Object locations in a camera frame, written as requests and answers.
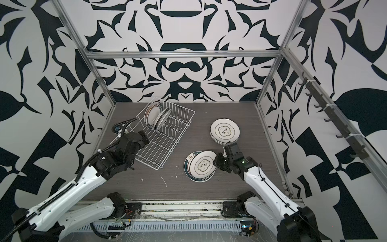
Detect green banner rim plate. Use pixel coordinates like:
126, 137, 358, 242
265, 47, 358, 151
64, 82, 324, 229
144, 101, 163, 128

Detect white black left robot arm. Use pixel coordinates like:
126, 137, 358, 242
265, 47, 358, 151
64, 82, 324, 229
2, 118, 150, 242

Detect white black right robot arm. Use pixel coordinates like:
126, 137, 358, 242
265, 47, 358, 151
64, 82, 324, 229
213, 142, 321, 242

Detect stack of unloaded plates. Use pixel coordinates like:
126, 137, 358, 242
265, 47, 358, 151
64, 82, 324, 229
210, 133, 233, 145

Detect white wire dish rack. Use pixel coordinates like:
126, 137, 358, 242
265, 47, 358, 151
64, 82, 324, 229
126, 97, 195, 170

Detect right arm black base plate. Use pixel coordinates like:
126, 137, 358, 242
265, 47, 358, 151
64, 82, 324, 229
221, 200, 250, 218

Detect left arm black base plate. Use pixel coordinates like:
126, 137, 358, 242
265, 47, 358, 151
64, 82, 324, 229
122, 202, 143, 220

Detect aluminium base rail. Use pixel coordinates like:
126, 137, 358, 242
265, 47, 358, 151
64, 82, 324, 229
69, 199, 310, 223

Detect white slotted cable duct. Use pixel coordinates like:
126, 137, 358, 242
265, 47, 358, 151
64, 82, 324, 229
94, 220, 242, 233

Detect black corrugated cable conduit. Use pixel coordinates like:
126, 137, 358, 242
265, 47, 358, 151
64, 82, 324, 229
0, 117, 140, 242

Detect aluminium cage frame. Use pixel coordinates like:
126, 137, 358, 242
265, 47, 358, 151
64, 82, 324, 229
52, 1, 387, 189

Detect black wall hook rail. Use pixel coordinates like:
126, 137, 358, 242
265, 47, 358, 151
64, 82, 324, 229
299, 75, 370, 160

